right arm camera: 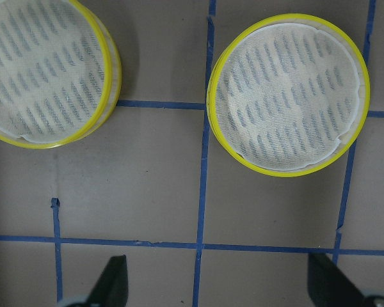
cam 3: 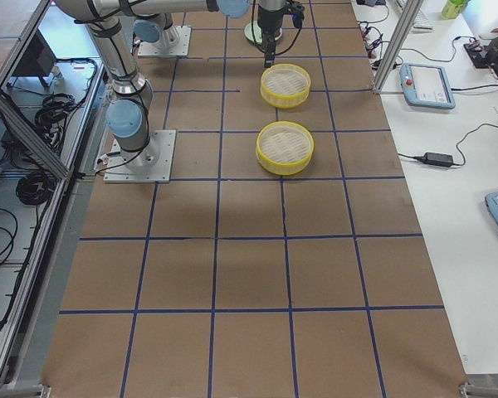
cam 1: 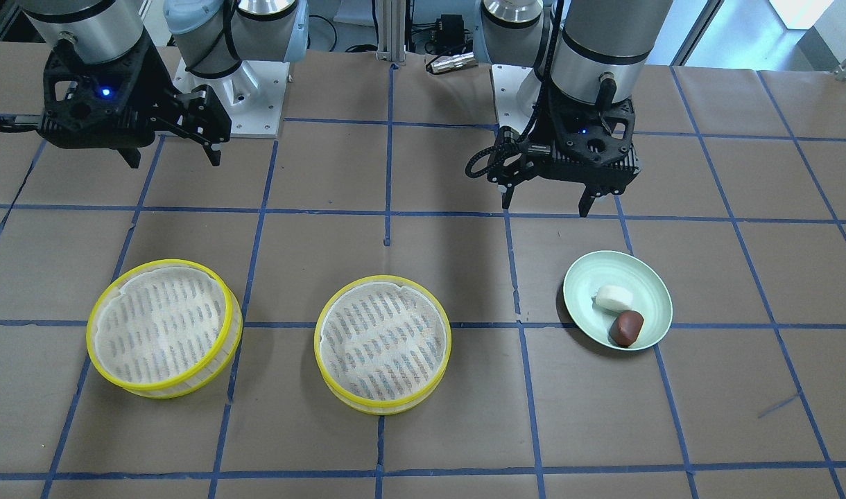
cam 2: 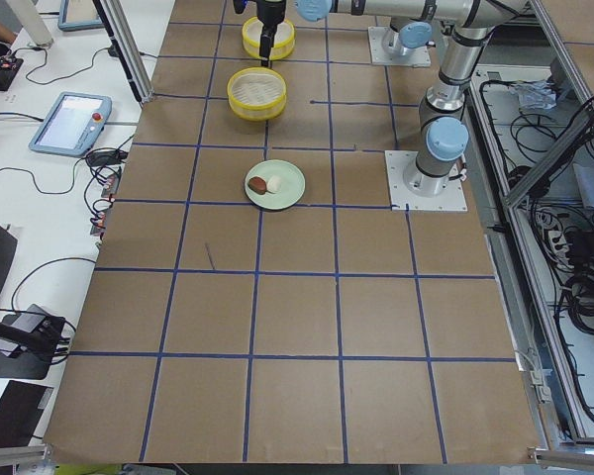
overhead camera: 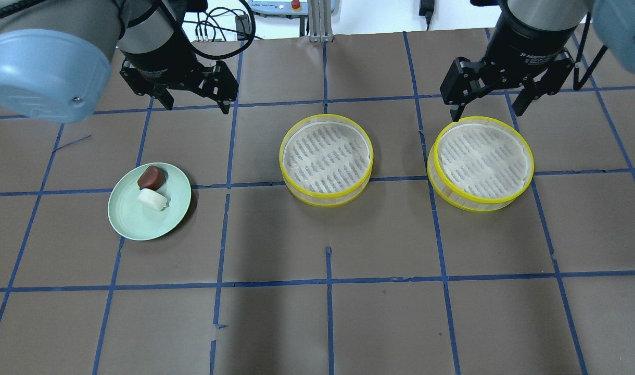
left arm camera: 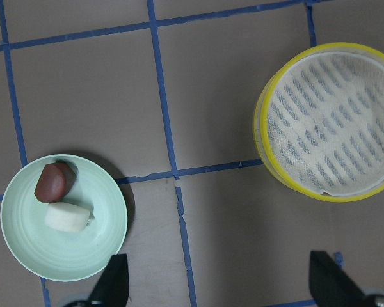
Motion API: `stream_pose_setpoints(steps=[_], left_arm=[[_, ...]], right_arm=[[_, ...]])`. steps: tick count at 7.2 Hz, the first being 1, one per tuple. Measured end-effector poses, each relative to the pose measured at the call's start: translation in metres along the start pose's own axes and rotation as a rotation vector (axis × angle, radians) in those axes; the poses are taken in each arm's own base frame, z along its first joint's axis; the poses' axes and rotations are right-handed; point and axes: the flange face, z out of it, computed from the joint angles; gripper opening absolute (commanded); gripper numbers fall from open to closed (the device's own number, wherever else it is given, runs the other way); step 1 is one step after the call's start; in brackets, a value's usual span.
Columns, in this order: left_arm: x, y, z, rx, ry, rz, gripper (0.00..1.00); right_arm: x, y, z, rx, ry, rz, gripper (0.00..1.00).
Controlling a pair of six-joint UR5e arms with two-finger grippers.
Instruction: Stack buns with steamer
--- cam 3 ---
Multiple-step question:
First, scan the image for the yellow bamboo steamer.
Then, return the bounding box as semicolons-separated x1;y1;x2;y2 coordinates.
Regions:
260;63;311;109
256;121;315;176

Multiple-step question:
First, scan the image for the light green plate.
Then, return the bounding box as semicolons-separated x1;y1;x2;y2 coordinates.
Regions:
244;21;262;45

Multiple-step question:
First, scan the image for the upper teach pendant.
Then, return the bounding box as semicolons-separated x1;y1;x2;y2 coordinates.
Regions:
399;63;456;109

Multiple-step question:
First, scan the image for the green bottle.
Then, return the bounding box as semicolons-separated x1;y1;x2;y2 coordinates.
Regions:
441;0;468;19

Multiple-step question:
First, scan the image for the black power adapter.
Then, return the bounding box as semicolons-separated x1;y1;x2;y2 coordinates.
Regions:
413;152;455;167

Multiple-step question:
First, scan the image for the aluminium frame post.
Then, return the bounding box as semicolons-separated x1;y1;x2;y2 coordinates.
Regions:
372;0;423;94

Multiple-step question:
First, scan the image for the black cable coil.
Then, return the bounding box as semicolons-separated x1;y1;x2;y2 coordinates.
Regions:
34;93;76;130

